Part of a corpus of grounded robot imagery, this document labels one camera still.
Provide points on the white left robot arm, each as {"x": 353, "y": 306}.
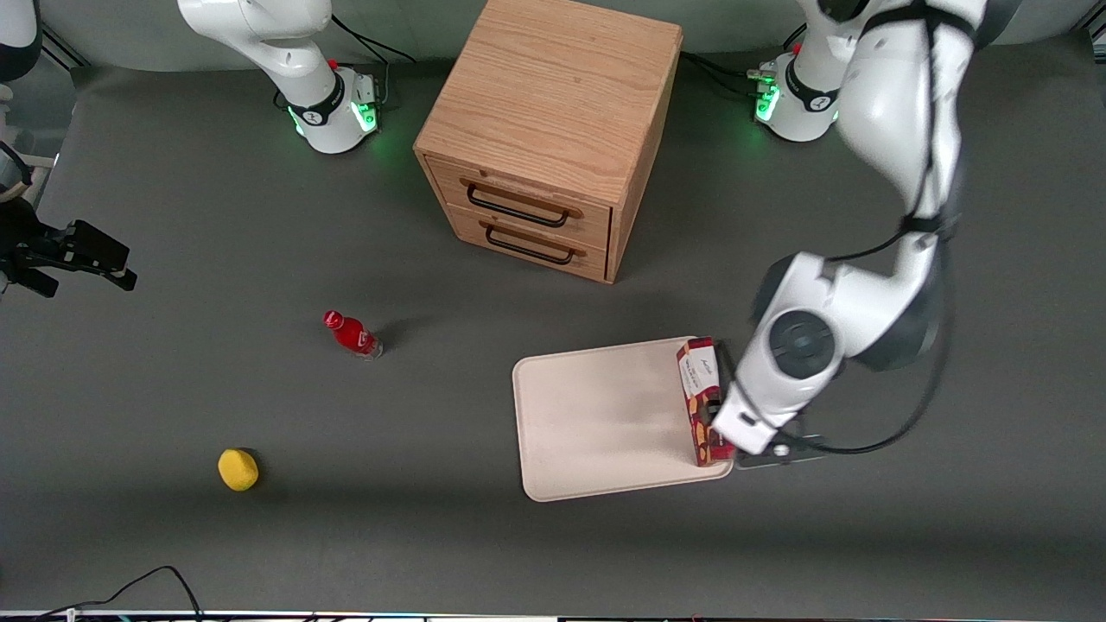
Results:
{"x": 899, "y": 104}

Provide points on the small red soda bottle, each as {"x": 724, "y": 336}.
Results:
{"x": 352, "y": 335}

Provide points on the yellow lemon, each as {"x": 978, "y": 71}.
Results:
{"x": 238, "y": 470}

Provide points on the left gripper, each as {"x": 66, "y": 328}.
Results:
{"x": 715, "y": 416}

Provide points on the wooden drawer front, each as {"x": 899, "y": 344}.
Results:
{"x": 527, "y": 194}
{"x": 536, "y": 259}

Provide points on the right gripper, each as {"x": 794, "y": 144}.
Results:
{"x": 24, "y": 244}

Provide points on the red cookie box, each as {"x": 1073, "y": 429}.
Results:
{"x": 696, "y": 371}

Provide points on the beige rectangular tray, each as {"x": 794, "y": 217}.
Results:
{"x": 605, "y": 423}

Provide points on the wooden two-drawer cabinet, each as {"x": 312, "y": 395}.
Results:
{"x": 553, "y": 86}

